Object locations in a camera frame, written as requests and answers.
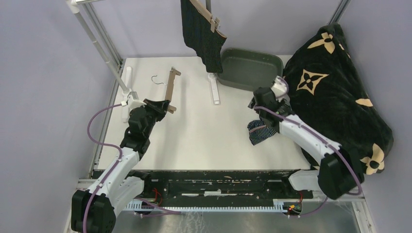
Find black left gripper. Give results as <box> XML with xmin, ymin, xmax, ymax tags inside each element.
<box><xmin>140</xmin><ymin>99</ymin><xmax>169</xmax><ymax>137</ymax></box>

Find blue striped underwear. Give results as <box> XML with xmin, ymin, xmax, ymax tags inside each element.
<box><xmin>247</xmin><ymin>120</ymin><xmax>277</xmax><ymax>146</ymax></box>

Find black striped underwear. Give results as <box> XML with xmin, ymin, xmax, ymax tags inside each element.
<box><xmin>180</xmin><ymin>0</ymin><xmax>227</xmax><ymax>73</ymax></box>

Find wooden clip hanger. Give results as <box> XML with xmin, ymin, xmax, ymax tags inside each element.
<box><xmin>190</xmin><ymin>0</ymin><xmax>227</xmax><ymax>38</ymax></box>

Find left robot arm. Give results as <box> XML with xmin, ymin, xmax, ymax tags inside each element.
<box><xmin>70</xmin><ymin>99</ymin><xmax>170</xmax><ymax>233</ymax></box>

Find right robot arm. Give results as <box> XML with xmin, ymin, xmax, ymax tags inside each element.
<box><xmin>249</xmin><ymin>87</ymin><xmax>364</xmax><ymax>200</ymax></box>

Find green plastic tray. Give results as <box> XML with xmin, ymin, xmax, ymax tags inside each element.
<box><xmin>217</xmin><ymin>48</ymin><xmax>283</xmax><ymax>91</ymax></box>

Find black floral blanket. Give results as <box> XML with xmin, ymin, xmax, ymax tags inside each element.
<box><xmin>283</xmin><ymin>23</ymin><xmax>394</xmax><ymax>175</ymax></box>

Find centre rack pole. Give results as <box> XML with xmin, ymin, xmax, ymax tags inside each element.
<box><xmin>205</xmin><ymin>0</ymin><xmax>212</xmax><ymax>13</ymax></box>

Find rack pole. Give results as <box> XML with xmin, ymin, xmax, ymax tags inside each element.
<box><xmin>65</xmin><ymin>0</ymin><xmax>127</xmax><ymax>91</ymax></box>
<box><xmin>205</xmin><ymin>0</ymin><xmax>212</xmax><ymax>13</ymax></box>

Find left rack pole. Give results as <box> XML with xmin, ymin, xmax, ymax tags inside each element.
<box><xmin>65</xmin><ymin>0</ymin><xmax>127</xmax><ymax>91</ymax></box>

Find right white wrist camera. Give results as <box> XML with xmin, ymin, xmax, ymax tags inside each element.
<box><xmin>271</xmin><ymin>76</ymin><xmax>289</xmax><ymax>100</ymax></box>

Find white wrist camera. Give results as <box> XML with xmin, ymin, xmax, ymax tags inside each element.
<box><xmin>120</xmin><ymin>91</ymin><xmax>146</xmax><ymax>110</ymax></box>
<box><xmin>271</xmin><ymin>76</ymin><xmax>289</xmax><ymax>100</ymax></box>

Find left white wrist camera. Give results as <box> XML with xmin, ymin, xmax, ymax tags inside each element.
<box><xmin>120</xmin><ymin>91</ymin><xmax>146</xmax><ymax>110</ymax></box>

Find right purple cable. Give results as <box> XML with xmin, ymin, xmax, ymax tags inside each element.
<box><xmin>253</xmin><ymin>76</ymin><xmax>363</xmax><ymax>217</ymax></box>

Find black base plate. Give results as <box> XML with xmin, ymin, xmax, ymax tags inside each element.
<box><xmin>127</xmin><ymin>170</ymin><xmax>313</xmax><ymax>207</ymax></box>

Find white cable duct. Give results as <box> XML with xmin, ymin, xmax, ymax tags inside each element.
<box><xmin>124</xmin><ymin>200</ymin><xmax>288</xmax><ymax>213</ymax></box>

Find aluminium frame rails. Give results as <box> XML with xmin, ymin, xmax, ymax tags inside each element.
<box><xmin>62</xmin><ymin>179</ymin><xmax>96</xmax><ymax>233</ymax></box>

